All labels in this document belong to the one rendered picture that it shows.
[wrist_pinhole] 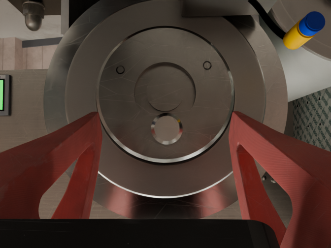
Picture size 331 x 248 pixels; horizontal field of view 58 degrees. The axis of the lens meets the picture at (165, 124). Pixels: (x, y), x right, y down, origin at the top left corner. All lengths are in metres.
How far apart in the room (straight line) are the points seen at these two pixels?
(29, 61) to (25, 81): 3.32
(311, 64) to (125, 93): 0.12
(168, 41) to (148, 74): 0.02
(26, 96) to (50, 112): 0.37
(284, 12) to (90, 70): 0.12
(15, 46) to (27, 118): 3.33
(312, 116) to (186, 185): 0.26
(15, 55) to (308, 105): 3.60
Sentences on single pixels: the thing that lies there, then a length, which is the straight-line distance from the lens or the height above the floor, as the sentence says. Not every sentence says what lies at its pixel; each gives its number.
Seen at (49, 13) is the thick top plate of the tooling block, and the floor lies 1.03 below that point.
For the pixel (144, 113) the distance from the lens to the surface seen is 0.16.
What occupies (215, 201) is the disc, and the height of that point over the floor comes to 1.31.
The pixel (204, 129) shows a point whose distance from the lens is 0.16.
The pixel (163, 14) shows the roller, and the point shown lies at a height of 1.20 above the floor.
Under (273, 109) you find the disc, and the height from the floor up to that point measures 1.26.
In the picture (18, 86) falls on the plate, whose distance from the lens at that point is 0.57.
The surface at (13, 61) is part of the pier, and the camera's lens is 3.83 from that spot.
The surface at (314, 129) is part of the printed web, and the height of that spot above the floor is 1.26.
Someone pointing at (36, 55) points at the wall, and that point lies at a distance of 3.86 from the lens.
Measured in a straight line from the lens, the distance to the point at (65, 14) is 0.21.
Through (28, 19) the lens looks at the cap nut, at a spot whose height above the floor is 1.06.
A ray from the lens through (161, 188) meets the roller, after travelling 0.17.
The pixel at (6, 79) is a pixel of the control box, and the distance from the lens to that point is 0.58.
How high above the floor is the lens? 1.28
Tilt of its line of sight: 4 degrees down
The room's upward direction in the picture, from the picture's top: 179 degrees clockwise
